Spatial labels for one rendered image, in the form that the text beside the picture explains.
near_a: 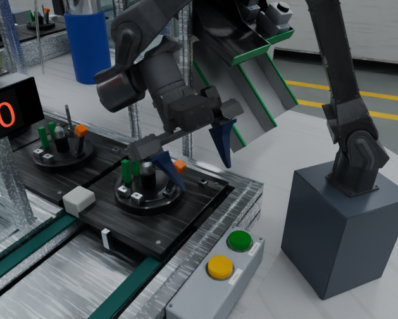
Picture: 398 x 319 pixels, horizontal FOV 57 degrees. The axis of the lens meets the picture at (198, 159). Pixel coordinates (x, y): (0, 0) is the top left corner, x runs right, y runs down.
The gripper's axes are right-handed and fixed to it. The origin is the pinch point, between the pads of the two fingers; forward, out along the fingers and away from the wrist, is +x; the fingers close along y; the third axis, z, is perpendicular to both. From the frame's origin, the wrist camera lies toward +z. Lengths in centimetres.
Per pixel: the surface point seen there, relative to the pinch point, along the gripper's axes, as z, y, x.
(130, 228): -12.5, -12.9, 7.5
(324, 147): -37, 51, 18
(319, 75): -276, 264, 9
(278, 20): -19.0, 38.5, -18.9
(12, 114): -5.6, -21.8, -17.4
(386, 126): -175, 223, 66
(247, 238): -3.2, 3.4, 16.7
